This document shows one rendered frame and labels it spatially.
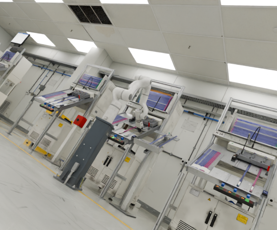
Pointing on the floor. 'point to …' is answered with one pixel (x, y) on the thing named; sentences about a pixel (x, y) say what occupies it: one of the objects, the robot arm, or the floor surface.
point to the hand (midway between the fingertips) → (139, 130)
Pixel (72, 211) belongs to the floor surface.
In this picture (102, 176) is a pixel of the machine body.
